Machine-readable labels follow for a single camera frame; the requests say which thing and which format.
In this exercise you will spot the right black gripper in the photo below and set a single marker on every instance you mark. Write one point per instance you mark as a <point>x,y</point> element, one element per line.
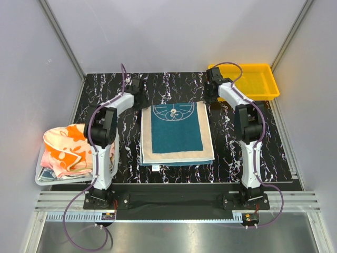
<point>206,98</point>

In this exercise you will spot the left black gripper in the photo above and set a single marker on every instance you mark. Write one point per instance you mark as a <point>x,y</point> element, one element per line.
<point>144,104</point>

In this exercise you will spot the teal beige Doraemon towel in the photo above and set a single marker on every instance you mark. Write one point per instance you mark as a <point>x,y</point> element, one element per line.
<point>176,135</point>

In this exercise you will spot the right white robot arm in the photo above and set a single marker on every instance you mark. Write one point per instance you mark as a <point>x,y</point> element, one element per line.
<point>249,129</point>

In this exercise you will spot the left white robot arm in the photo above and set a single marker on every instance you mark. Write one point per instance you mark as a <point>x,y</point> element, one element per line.
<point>101,132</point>

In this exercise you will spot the yellow plastic tray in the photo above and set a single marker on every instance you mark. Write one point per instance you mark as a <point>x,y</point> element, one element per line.
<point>253,82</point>

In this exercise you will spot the orange white patterned towel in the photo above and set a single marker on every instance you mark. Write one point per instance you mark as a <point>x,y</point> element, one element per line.
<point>67,151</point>

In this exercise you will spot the grey plastic laundry basket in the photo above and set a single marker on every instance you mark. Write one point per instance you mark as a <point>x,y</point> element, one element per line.
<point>45,176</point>

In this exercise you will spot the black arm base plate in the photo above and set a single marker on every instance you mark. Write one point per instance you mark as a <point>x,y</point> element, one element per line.
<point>227,196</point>

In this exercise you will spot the aluminium frame rail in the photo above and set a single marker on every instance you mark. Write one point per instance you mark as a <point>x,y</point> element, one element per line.
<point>57,206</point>

